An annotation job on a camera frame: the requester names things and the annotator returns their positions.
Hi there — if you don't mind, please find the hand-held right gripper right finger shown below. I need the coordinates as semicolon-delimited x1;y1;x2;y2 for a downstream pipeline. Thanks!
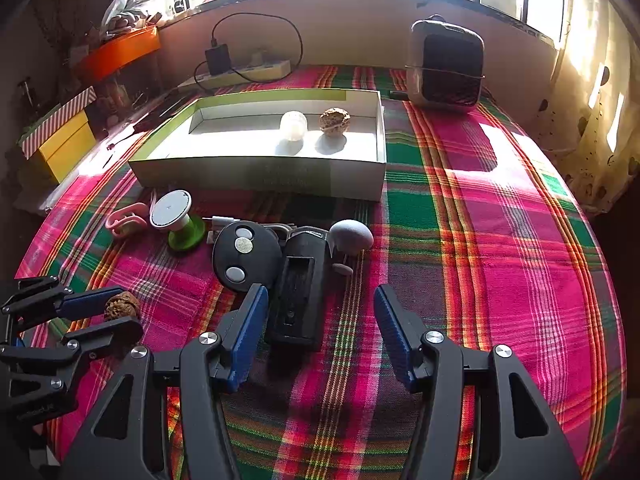
373;283;583;480

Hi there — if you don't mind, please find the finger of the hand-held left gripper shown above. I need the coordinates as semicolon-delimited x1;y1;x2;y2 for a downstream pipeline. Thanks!
0;275;124;333
0;316;144;423

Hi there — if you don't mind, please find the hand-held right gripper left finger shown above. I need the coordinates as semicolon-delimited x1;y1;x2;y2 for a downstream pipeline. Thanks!
59;283;271;480

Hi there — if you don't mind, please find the brown walnut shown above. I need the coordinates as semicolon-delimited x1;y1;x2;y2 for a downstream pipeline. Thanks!
103;291;142;322
319;107;351;136

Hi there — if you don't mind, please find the round black key fob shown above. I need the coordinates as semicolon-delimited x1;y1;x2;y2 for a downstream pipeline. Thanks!
212;221;283;295

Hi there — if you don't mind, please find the pink plastic clip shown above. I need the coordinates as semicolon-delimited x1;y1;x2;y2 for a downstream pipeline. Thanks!
106;202;153;237

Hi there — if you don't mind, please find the white disc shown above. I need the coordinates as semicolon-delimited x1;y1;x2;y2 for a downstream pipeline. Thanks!
150;189;207;253

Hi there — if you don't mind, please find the shallow white cardboard box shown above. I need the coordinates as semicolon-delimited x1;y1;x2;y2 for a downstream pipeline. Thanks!
128;87;388;202

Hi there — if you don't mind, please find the grey mushroom-shaped object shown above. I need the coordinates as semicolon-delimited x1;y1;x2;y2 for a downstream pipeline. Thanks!
328;219;375;262

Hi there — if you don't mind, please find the white USB adapter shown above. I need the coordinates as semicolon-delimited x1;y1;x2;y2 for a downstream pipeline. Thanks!
206;215;239;234

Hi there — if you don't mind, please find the plaid blanket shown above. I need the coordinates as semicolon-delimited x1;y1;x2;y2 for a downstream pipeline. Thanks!
15;64;628;480

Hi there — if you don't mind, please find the yellow box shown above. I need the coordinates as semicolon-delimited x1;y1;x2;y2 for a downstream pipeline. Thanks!
37;110;96;183

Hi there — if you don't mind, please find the flat black power bank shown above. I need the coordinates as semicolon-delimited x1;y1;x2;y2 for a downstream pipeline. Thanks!
127;89;200;133

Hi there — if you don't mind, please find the clear plastic cup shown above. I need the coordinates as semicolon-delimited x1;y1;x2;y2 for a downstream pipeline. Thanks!
279;110;308;142

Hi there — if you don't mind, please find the orange tray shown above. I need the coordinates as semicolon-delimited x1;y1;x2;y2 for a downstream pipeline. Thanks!
75;26;162;83

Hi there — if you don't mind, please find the white power strip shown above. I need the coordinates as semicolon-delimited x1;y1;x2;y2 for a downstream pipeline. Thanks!
177;58;292;90

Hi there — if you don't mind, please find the beige space heater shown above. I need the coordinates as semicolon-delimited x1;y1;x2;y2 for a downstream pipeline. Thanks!
405;15;486;115

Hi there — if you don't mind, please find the black charger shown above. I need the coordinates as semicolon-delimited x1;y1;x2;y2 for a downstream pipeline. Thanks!
206;44;232;76

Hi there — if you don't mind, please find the spotted beige curtain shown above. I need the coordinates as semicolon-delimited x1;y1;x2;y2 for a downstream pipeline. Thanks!
530;0;640;216

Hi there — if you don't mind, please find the clear plastic bag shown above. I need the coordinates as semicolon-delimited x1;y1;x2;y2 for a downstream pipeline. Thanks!
100;0;166;36

